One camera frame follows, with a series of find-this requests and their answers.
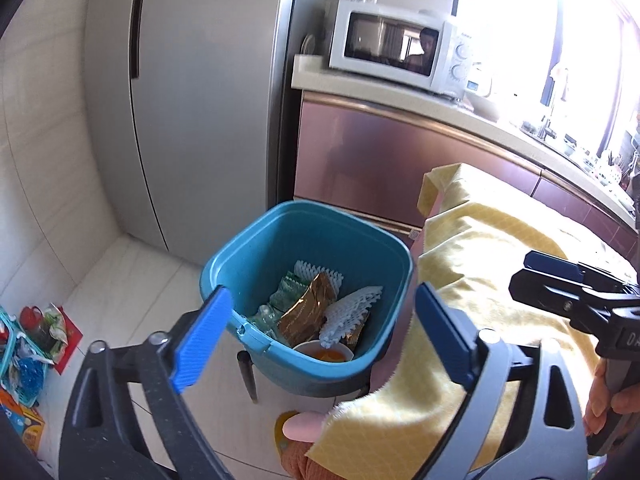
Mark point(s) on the white foam fruit net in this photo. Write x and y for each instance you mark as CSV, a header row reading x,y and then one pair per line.
x,y
346,314

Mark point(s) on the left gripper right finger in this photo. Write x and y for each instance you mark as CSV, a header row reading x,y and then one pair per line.
x,y
544,437

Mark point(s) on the green clear snack wrapper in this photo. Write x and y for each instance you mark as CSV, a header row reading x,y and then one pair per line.
x,y
267,316

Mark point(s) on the right hand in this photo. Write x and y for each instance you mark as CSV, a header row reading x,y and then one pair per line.
x,y
600,400

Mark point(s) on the gold snack wrapper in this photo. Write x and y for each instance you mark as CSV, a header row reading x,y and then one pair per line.
x,y
303,321
351,339

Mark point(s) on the kitchen counter with cabinets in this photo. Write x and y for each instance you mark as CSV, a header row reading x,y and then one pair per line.
x,y
365,146

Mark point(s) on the yellow checkered tablecloth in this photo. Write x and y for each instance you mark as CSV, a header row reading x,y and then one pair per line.
x,y
472,247

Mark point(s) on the white blue-dotted paper cup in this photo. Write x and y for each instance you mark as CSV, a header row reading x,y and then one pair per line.
x,y
337,353

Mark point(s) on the grey refrigerator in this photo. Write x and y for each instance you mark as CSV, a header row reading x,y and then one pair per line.
x,y
192,115

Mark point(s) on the blue plastic trash bin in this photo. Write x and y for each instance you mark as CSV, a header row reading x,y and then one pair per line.
x,y
252,264

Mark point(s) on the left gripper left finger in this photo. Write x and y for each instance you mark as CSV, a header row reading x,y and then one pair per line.
x,y
102,438

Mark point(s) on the white microwave oven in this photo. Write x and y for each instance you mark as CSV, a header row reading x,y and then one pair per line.
x,y
426,50

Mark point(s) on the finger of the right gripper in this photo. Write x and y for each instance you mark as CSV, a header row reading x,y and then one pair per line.
x,y
577,272
568,298

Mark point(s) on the basket of items on floor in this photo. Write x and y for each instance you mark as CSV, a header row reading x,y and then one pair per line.
x,y
32,343

